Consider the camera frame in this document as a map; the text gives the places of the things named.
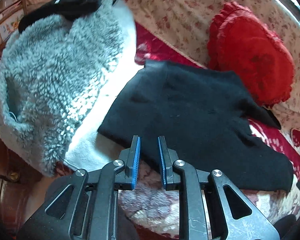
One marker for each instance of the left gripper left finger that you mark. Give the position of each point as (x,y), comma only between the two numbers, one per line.
(120,174)

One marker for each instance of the floral beige quilt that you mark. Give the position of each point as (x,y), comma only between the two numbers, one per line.
(185,25)

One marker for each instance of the wooden nightstand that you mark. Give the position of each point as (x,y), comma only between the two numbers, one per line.
(17,179)

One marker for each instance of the black knit pants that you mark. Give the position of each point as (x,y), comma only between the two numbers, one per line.
(204,116)

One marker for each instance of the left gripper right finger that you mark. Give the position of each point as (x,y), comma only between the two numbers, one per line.
(178,175)

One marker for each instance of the grey fleece jacket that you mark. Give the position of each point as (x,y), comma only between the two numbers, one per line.
(51,76)

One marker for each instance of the red heart ruffled pillow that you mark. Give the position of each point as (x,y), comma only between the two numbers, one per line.
(241,43)

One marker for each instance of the red and white plush blanket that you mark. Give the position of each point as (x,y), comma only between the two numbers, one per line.
(234,215)

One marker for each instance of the small black garment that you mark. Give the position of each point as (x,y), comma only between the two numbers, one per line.
(69,9)

